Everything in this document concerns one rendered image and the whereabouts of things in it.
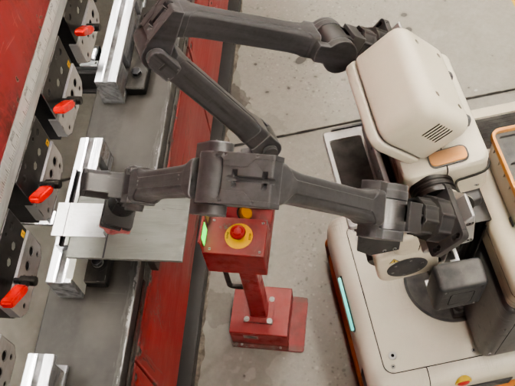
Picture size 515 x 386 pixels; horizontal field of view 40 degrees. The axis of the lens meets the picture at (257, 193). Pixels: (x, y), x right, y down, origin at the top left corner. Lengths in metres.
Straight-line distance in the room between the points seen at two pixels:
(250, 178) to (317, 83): 2.07
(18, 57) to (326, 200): 0.62
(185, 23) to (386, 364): 1.26
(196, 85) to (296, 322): 1.27
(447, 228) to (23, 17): 0.86
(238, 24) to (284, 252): 1.38
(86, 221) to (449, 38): 2.04
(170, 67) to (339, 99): 1.69
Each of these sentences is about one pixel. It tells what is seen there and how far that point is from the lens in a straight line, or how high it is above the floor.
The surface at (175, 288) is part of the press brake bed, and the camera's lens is 2.09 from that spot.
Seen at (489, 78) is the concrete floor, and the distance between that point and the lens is 3.12.
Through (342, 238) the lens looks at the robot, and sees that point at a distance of 2.34.
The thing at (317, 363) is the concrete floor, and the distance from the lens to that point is 2.48.
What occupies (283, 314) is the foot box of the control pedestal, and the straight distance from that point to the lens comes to 2.41.
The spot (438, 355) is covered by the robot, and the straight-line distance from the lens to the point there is 2.22.
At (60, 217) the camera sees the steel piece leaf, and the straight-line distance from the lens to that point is 1.67.
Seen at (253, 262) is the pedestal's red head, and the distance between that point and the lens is 1.80.
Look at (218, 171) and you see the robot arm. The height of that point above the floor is 1.53.
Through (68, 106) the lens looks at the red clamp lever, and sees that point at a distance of 1.45.
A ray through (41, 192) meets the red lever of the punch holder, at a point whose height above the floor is 1.31.
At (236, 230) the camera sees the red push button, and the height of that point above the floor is 0.81.
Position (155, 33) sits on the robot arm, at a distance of 1.34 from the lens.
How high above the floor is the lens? 2.38
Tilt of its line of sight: 60 degrees down
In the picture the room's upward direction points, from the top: 10 degrees counter-clockwise
